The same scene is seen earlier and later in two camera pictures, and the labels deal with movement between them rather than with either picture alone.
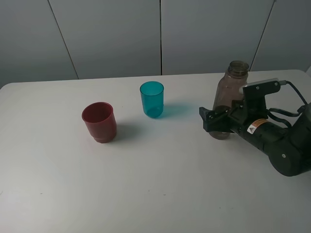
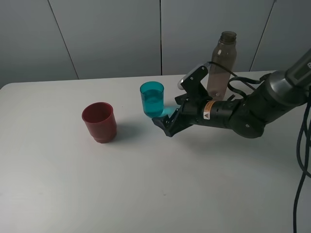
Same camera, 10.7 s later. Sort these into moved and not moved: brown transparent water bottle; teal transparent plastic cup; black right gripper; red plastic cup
Moved: brown transparent water bottle; black right gripper
Not moved: teal transparent plastic cup; red plastic cup
